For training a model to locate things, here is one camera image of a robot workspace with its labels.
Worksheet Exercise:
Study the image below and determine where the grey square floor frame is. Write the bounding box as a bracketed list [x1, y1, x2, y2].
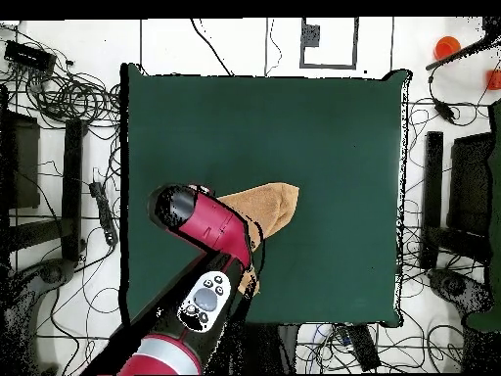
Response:
[299, 17, 359, 71]

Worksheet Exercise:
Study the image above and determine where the dark flat panel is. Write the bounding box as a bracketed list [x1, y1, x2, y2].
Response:
[0, 111, 41, 211]
[447, 132, 494, 236]

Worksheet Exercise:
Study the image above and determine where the orange cup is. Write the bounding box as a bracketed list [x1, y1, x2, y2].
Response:
[433, 35, 462, 62]

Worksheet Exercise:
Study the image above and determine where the black rod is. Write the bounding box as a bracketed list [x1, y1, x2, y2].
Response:
[425, 34, 501, 71]

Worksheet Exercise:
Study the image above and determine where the black power adapter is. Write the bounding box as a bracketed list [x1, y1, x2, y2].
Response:
[432, 97, 457, 124]

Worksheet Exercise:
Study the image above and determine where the tangled black cable bundle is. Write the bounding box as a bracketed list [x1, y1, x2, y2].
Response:
[23, 70, 122, 130]

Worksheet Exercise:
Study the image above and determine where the black power strip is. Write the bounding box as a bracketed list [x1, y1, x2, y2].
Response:
[88, 181, 119, 247]
[347, 323, 381, 372]

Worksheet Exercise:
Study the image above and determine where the hanging green cloth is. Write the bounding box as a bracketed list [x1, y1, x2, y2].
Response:
[465, 103, 501, 334]

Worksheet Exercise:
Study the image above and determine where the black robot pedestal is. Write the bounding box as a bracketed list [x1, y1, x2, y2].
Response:
[218, 323, 298, 375]

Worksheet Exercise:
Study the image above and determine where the tan terry towel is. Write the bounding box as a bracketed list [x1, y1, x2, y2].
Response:
[216, 181, 301, 299]

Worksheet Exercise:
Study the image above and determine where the black electronics box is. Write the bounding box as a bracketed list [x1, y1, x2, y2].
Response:
[3, 40, 58, 73]

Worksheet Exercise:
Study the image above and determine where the black stand bar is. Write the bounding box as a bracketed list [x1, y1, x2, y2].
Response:
[61, 118, 88, 262]
[420, 130, 444, 269]

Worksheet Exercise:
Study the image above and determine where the dark green table cloth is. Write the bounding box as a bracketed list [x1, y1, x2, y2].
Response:
[119, 62, 412, 331]

